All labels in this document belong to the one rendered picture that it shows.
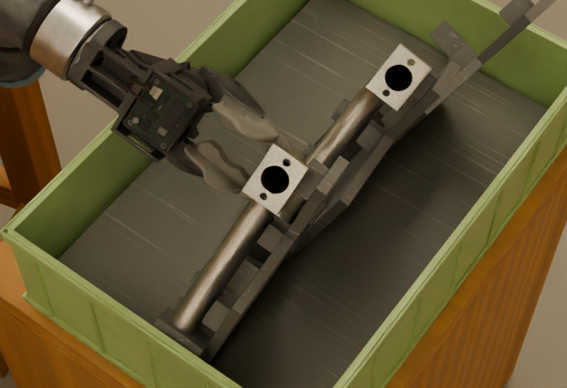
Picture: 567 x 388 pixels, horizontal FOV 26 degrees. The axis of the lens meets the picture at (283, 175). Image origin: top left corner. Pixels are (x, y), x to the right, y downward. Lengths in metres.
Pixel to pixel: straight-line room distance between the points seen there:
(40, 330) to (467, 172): 0.56
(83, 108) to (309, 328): 1.37
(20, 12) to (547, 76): 0.74
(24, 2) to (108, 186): 0.43
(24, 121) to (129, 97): 0.99
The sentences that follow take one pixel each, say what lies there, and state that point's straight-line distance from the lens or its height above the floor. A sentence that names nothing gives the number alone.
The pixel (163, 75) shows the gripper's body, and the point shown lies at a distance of 1.08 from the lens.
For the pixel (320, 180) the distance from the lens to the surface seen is 1.17.
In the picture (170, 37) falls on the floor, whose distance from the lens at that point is 2.81.
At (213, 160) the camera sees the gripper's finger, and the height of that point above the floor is 1.18.
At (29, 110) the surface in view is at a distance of 2.07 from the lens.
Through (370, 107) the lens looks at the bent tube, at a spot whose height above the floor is 1.05.
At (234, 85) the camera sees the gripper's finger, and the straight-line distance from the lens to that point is 1.13.
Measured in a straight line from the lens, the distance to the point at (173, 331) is 1.30.
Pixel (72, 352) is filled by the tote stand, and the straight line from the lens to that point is 1.51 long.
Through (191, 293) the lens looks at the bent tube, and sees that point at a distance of 1.30.
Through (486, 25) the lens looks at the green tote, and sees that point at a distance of 1.60.
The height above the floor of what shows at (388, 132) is 1.04.
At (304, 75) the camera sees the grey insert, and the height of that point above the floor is 0.85.
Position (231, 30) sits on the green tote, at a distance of 1.57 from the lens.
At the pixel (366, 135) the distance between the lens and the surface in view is 1.35.
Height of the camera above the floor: 2.11
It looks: 55 degrees down
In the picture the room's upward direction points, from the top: straight up
